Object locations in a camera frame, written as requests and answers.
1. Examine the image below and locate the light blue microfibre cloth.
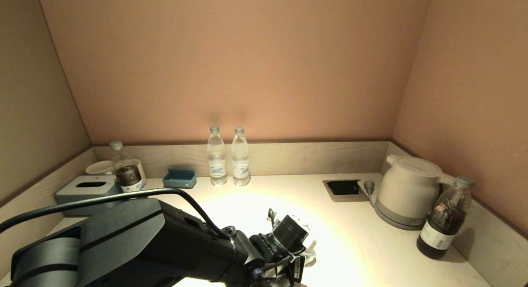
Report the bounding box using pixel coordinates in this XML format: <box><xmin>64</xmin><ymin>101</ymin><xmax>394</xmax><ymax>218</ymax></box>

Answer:
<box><xmin>262</xmin><ymin>233</ymin><xmax>318</xmax><ymax>287</ymax></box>

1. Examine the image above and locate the recessed table socket box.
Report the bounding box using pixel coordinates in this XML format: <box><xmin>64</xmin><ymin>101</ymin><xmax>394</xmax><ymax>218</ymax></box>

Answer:
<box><xmin>323</xmin><ymin>180</ymin><xmax>369</xmax><ymax>203</ymax></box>

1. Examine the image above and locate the clear water bottle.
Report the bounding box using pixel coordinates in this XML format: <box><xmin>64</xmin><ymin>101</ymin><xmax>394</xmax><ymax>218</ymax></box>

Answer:
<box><xmin>231</xmin><ymin>127</ymin><xmax>250</xmax><ymax>186</ymax></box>
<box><xmin>207</xmin><ymin>126</ymin><xmax>228</xmax><ymax>186</ymax></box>

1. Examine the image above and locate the small blue tray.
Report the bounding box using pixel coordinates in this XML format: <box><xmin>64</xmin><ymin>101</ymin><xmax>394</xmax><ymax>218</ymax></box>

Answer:
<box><xmin>163</xmin><ymin>168</ymin><xmax>197</xmax><ymax>189</ymax></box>

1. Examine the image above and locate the grey kettle base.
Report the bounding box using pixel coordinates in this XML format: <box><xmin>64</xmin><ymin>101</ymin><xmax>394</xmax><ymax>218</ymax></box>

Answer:
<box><xmin>372</xmin><ymin>196</ymin><xmax>425</xmax><ymax>231</ymax></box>

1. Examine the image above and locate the white electric kettle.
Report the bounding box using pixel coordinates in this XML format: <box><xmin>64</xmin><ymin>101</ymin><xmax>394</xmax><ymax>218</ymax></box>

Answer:
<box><xmin>375</xmin><ymin>155</ymin><xmax>454</xmax><ymax>221</ymax></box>

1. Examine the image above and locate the dark tea bottle white label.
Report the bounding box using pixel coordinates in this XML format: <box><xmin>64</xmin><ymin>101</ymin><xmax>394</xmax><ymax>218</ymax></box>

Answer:
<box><xmin>416</xmin><ymin>176</ymin><xmax>475</xmax><ymax>259</ymax></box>
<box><xmin>110</xmin><ymin>141</ymin><xmax>147</xmax><ymax>193</ymax></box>

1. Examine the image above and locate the white ceramic cup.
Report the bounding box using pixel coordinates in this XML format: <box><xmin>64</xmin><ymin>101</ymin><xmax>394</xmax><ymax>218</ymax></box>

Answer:
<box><xmin>85</xmin><ymin>161</ymin><xmax>115</xmax><ymax>175</ymax></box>

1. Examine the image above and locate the blue-grey tissue box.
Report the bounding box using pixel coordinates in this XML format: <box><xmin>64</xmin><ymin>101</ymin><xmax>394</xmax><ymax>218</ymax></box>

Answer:
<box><xmin>54</xmin><ymin>175</ymin><xmax>124</xmax><ymax>216</ymax></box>

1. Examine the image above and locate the wrist camera on white mount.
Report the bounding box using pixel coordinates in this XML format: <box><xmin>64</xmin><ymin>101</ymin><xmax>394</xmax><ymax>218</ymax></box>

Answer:
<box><xmin>269</xmin><ymin>215</ymin><xmax>310</xmax><ymax>252</ymax></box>

